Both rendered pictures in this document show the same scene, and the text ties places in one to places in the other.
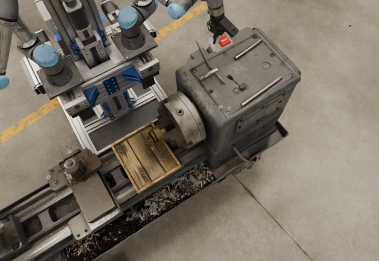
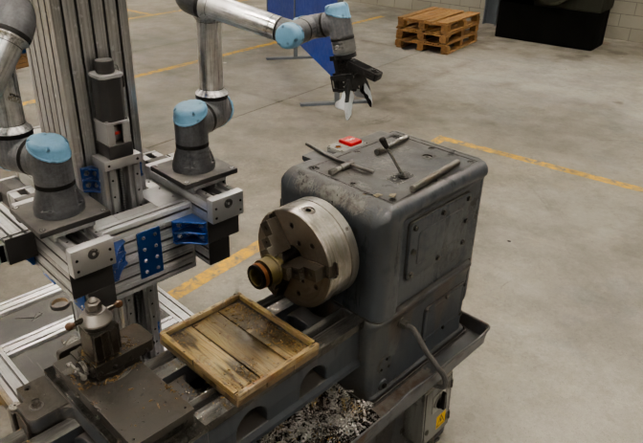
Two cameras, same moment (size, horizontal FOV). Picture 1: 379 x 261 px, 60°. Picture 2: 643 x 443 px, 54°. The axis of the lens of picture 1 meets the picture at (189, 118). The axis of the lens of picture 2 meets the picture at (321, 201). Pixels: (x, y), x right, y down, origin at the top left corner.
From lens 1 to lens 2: 1.15 m
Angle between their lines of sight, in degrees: 39
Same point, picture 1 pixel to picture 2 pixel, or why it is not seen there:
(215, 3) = (343, 29)
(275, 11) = not seen: hidden behind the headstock
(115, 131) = not seen: hidden behind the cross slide
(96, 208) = (148, 418)
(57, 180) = (40, 401)
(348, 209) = not seen: outside the picture
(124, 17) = (186, 109)
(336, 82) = (524, 307)
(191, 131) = (335, 240)
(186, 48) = (252, 293)
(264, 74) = (430, 164)
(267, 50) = (420, 145)
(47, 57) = (54, 144)
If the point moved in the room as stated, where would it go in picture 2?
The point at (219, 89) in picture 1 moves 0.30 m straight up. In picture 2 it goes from (365, 180) to (371, 86)
